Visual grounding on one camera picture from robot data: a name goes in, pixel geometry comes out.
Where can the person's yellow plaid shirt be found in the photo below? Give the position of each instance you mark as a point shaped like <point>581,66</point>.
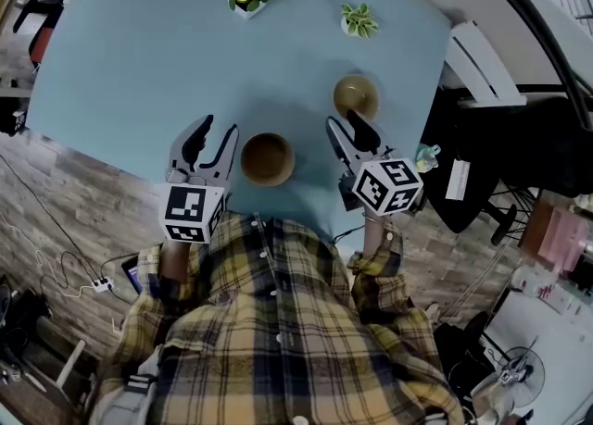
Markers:
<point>287,330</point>

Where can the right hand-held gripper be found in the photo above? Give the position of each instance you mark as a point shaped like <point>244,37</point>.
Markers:
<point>387,187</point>

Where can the pink box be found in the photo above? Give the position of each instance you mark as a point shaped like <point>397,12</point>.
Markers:
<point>563,240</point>

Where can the red and black chair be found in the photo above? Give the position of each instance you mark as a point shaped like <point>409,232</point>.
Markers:
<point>41,39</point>

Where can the colourful toy cup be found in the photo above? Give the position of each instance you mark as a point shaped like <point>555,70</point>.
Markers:
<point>426,159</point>

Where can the dark laptop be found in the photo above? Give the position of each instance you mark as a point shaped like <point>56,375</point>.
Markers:
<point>133,275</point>

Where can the standing fan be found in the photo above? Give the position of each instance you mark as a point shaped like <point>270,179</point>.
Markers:
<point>528,367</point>

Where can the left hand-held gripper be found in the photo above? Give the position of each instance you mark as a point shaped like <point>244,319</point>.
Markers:
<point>183,203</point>

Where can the person's left forearm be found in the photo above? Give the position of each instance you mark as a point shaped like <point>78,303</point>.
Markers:
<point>178,261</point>

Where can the white slatted chair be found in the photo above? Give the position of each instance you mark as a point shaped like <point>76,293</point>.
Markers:
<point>482,66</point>

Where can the brown side table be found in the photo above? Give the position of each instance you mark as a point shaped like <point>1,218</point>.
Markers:
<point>530,228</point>

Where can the small green pot plant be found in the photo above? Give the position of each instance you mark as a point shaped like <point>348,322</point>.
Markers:
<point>359,22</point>

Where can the black mesh office chair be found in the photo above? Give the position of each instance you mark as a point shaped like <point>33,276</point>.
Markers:
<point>519,150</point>

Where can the white power strip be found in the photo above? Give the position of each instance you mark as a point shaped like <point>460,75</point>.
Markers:
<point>103,284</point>

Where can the white paper sheet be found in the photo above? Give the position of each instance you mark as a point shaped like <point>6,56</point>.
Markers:
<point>457,180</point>

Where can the black bag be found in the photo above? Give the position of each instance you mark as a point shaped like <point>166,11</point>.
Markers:
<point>11,117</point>

